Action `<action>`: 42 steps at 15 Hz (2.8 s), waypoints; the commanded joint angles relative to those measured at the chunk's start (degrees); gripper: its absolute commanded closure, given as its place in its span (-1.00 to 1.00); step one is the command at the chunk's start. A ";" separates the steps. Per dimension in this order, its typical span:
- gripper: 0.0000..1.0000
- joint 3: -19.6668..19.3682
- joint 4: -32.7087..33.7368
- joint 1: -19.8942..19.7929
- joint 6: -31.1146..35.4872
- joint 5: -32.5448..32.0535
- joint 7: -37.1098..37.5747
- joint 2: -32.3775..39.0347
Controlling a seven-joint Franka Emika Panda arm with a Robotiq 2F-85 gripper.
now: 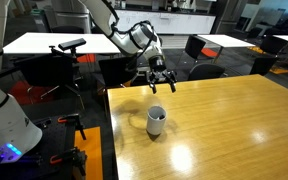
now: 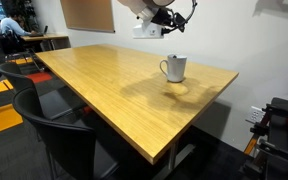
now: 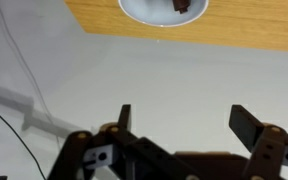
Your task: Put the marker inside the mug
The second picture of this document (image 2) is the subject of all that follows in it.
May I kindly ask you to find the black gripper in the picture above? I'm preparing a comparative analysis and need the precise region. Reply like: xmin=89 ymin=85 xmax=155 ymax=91
xmin=151 ymin=7 xmax=187 ymax=34

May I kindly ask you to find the white ceramic mug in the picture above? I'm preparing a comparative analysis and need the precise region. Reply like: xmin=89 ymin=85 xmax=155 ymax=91
xmin=159 ymin=53 xmax=188 ymax=84

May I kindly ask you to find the brown cork board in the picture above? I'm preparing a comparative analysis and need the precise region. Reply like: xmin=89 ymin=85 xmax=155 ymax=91
xmin=59 ymin=0 xmax=116 ymax=34

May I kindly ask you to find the grey metal table leg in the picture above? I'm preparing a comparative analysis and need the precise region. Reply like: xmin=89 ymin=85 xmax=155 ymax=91
xmin=153 ymin=139 xmax=197 ymax=180

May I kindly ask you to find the wooden desk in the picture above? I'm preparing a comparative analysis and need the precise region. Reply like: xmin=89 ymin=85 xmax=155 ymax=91
xmin=19 ymin=32 xmax=71 ymax=52

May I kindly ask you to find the black laptop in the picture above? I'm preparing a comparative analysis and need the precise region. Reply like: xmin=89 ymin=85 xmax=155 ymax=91
xmin=30 ymin=24 xmax=49 ymax=37

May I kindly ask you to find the tripod with brown legs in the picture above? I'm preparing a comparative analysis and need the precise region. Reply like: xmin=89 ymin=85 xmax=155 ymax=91
xmin=238 ymin=111 xmax=272 ymax=180

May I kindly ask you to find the black office chair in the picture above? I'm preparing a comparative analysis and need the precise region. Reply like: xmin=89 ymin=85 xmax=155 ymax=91
xmin=0 ymin=30 xmax=36 ymax=63

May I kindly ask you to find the person in blue shirt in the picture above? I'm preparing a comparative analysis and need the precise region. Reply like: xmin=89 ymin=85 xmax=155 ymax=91
xmin=0 ymin=9 xmax=36 ymax=38

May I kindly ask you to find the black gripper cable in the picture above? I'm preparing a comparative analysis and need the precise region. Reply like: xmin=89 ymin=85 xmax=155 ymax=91
xmin=162 ymin=0 xmax=199 ymax=34

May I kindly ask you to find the white wall power outlet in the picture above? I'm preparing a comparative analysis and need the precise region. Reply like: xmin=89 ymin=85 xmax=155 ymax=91
xmin=245 ymin=105 xmax=266 ymax=125

